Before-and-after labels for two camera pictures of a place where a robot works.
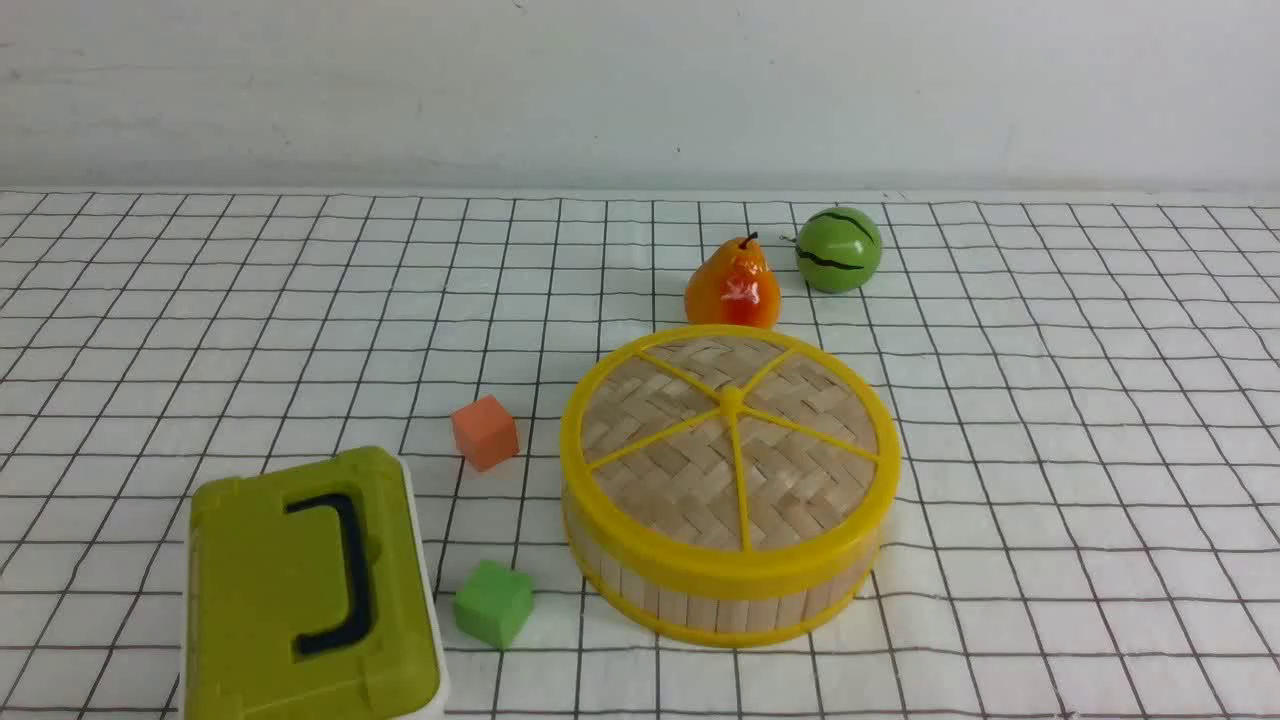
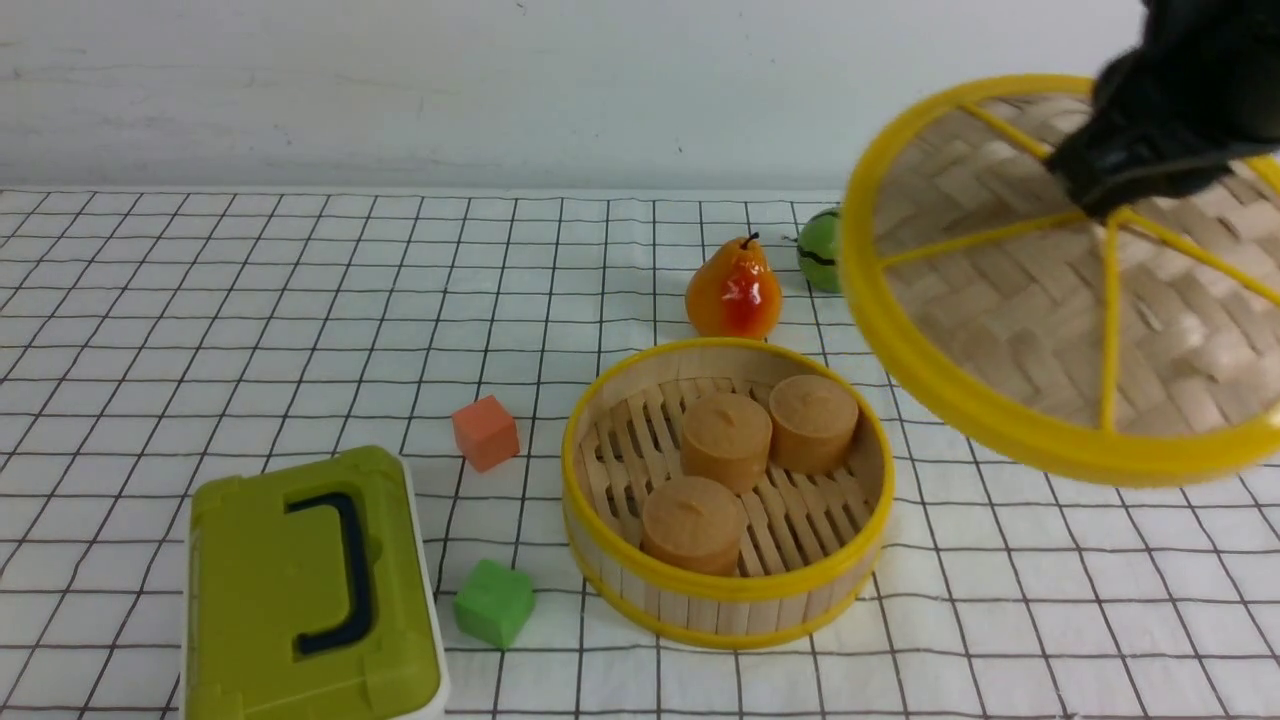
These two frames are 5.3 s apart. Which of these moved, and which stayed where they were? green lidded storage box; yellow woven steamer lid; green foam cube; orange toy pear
Moved: yellow woven steamer lid
Stayed: orange toy pear; green foam cube; green lidded storage box
